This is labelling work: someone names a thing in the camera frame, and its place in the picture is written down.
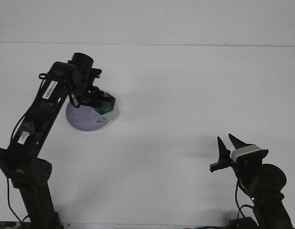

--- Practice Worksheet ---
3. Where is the pale blue hexagonal cup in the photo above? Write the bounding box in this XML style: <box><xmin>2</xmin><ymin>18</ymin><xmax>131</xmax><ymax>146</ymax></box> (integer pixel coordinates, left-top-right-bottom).
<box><xmin>91</xmin><ymin>92</ymin><xmax>120</xmax><ymax>125</ymax></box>

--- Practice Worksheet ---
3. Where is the round purple plate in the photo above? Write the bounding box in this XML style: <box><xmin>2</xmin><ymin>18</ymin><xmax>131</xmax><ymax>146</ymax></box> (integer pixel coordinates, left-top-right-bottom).
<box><xmin>65</xmin><ymin>101</ymin><xmax>115</xmax><ymax>132</ymax></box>

